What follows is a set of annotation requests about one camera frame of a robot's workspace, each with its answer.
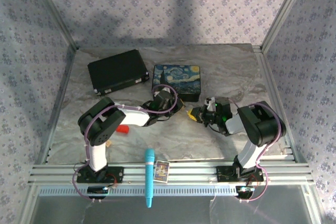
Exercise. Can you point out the black ribbed aluminium case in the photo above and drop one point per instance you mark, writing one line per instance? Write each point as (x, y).
(115, 72)

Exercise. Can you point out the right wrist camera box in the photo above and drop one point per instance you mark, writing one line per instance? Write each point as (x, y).
(210, 103)

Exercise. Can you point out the small black electronics module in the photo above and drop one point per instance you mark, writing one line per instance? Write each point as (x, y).
(244, 191)
(97, 192)

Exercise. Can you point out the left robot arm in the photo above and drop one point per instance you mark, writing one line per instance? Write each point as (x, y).
(102, 121)

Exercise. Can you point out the teal cylindrical marker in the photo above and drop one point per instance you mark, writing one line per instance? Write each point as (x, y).
(149, 171)

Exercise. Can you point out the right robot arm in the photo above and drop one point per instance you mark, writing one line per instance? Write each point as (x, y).
(262, 124)

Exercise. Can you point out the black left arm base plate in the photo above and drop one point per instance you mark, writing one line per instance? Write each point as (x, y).
(115, 175)

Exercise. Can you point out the aluminium side rail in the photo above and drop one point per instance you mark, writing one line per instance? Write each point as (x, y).
(58, 108)
(273, 87)

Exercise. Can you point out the small red object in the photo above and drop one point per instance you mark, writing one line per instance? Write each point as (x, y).
(122, 129)

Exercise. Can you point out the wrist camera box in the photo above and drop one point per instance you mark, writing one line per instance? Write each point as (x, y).
(210, 103)
(162, 95)

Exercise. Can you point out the aluminium corner post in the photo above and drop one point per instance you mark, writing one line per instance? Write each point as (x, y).
(55, 11)
(283, 9)

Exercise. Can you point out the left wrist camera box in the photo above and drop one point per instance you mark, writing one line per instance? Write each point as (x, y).
(162, 95)

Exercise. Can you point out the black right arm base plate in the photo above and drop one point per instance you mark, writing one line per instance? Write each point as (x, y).
(224, 174)

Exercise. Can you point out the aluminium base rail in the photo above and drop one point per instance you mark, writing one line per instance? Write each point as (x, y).
(189, 174)

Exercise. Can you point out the starry night print box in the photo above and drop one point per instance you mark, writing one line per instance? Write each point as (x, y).
(178, 77)

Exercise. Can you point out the small printed card box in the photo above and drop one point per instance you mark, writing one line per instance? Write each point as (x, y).
(161, 171)

